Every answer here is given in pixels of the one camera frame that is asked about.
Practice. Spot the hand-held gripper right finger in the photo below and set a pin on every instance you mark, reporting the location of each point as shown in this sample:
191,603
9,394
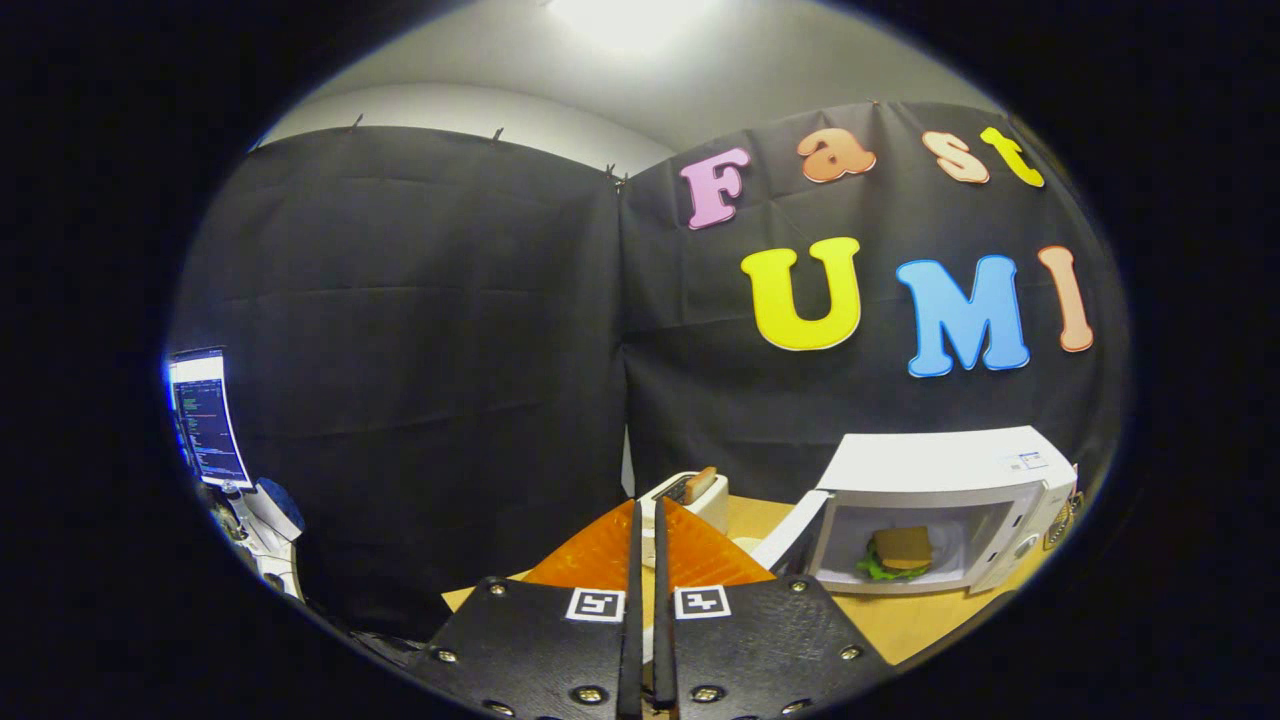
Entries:
663,650

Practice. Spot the computer monitor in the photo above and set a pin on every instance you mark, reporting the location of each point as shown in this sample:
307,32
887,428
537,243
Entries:
208,420

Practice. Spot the sandwich with green lettuce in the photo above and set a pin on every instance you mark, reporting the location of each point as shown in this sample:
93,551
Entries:
900,550

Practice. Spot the white toaster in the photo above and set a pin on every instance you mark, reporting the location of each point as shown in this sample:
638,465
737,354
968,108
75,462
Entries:
712,512

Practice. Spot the brown toast slice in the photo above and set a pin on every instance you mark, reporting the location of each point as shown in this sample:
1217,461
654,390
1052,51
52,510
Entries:
700,484

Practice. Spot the white microwave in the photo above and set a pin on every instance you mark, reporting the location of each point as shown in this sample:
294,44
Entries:
930,460

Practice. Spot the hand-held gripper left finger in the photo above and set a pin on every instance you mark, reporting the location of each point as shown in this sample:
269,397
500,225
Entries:
632,650

